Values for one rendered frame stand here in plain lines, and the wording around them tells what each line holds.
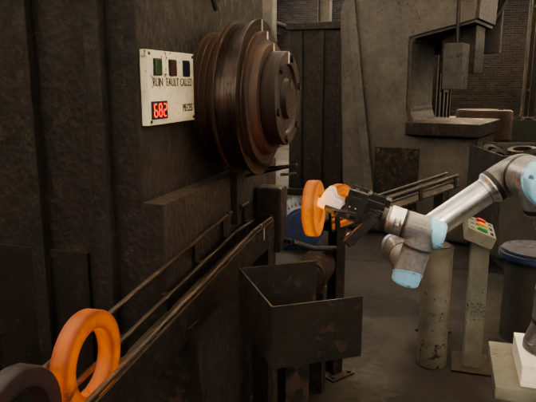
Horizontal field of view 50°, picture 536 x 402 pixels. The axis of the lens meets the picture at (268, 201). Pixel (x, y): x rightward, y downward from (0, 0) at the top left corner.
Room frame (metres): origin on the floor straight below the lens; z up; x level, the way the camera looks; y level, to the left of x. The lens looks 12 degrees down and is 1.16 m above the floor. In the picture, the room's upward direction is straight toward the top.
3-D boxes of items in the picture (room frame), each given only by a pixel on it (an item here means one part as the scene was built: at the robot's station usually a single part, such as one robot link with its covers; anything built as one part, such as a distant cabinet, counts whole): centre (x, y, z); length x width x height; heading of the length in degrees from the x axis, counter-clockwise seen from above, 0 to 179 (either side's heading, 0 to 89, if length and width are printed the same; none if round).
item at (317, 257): (2.09, -0.18, 0.27); 0.22 x 0.13 x 0.53; 163
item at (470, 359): (2.24, -0.86, 0.31); 0.24 x 0.16 x 0.62; 163
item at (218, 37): (1.84, 0.13, 1.12); 0.47 x 0.10 x 0.47; 163
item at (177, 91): (1.52, 0.25, 1.15); 0.26 x 0.02 x 0.18; 163
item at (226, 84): (1.81, 0.05, 1.11); 0.47 x 0.06 x 0.47; 163
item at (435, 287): (2.25, -0.69, 0.26); 0.12 x 0.12 x 0.52
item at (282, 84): (1.78, -0.04, 1.11); 0.28 x 0.06 x 0.28; 163
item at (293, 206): (4.08, -0.23, 0.17); 0.57 x 0.31 x 0.34; 3
